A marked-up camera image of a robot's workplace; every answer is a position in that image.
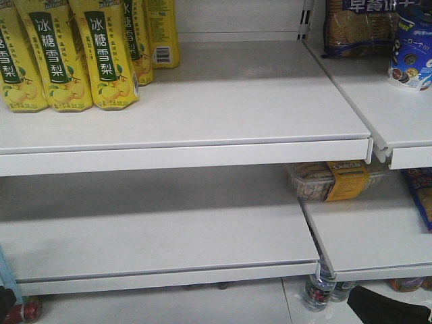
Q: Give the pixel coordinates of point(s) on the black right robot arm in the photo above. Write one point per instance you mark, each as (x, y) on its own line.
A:
(371, 307)

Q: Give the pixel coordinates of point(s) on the blue snack packet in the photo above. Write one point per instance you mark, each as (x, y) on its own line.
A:
(418, 181)

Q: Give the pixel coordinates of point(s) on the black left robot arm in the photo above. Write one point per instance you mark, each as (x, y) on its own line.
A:
(7, 302)

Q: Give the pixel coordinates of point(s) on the yellow pear drink bottle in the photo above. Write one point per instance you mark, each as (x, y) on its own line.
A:
(162, 33)
(21, 85)
(113, 80)
(59, 53)
(138, 40)

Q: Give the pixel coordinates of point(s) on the blue oreo cup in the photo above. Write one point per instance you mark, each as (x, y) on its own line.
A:
(410, 63)

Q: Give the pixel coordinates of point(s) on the blue biscuit packet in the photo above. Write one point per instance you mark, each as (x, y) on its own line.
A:
(359, 28)

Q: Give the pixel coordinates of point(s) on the clear snack box yellow label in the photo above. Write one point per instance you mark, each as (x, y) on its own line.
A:
(334, 180)

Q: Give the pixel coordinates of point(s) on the white metal shelf unit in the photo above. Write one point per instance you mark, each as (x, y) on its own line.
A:
(189, 185)

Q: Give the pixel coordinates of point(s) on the red coca-cola bottle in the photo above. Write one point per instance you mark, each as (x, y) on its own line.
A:
(28, 312)

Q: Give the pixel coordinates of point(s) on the light blue plastic basket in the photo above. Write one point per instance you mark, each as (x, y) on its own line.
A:
(8, 280)

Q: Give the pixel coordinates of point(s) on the clear water bottle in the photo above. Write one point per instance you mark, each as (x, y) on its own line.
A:
(318, 288)

